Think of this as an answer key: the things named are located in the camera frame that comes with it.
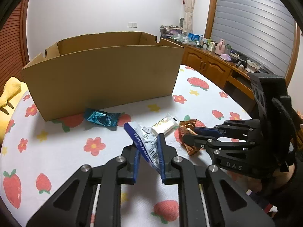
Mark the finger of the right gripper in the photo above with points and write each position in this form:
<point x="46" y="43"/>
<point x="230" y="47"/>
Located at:
<point x="199" y="141"/>
<point x="208" y="131"/>

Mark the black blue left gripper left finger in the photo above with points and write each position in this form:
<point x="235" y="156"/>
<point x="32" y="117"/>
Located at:
<point x="91" y="191"/>

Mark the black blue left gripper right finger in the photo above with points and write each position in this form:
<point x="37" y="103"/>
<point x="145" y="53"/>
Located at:
<point x="207" y="195"/>

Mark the brown gold snack packet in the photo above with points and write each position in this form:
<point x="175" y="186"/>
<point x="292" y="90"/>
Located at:
<point x="186" y="130"/>

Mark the blue white snack packet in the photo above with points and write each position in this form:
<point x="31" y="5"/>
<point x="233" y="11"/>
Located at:
<point x="145" y="141"/>

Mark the person's right hand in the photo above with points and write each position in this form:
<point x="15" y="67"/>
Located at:
<point x="278" y="179"/>

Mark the white small snack bar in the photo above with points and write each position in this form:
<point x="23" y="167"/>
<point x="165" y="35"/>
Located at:
<point x="165" y="125"/>

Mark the wooden sideboard cabinet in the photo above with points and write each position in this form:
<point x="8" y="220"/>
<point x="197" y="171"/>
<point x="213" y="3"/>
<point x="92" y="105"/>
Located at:
<point x="215" y="69"/>

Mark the purple small box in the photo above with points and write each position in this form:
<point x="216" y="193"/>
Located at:
<point x="225" y="57"/>

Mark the pink kettle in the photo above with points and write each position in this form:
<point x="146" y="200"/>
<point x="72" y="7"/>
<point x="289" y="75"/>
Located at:
<point x="220" y="47"/>

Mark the teal foil candy packet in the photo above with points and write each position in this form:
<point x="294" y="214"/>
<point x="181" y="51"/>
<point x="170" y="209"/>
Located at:
<point x="100" y="119"/>

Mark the grey window blind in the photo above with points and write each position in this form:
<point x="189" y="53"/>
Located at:
<point x="263" y="30"/>

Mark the brown cardboard box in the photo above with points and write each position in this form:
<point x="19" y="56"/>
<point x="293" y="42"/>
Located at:
<point x="100" y="71"/>

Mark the yellow plush toy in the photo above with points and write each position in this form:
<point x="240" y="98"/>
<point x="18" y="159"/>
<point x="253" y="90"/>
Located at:
<point x="12" y="94"/>

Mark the beige curtain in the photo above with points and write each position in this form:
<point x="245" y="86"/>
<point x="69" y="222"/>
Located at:
<point x="188" y="16"/>

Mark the wooden slatted wardrobe door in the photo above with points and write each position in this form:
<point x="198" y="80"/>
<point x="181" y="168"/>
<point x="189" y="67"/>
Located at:
<point x="14" y="51"/>

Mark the white wall switch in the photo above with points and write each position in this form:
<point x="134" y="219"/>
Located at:
<point x="132" y="25"/>

